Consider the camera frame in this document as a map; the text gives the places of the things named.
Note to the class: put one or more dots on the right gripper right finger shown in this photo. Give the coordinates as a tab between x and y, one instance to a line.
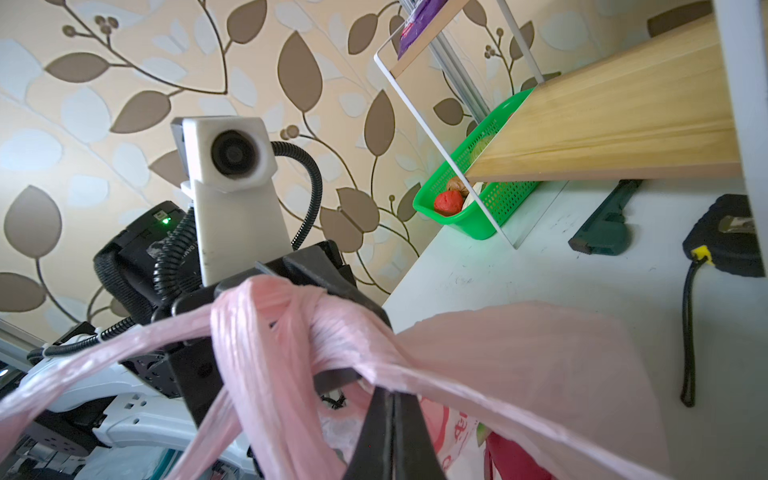
413	455

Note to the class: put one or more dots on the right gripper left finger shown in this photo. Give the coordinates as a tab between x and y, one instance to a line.
372	457

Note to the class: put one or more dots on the pink dragon fruit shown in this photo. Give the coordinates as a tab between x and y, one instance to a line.
505	459

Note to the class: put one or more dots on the pink plastic grocery bag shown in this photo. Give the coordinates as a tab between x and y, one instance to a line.
565	384

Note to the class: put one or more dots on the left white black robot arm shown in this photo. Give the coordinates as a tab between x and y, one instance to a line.
152	270

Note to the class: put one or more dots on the red strawberry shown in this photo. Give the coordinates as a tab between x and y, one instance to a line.
449	203

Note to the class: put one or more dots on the dark green pipe wrench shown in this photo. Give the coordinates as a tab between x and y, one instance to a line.
605	232

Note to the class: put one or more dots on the black tape measure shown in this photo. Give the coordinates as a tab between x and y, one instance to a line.
724	237

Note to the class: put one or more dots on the purple Fox's candy bag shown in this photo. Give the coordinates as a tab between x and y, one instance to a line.
424	12

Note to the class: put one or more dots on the white wooden two-tier shelf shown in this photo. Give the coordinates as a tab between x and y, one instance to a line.
690	103

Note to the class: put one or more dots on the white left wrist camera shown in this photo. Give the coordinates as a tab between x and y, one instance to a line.
230	164

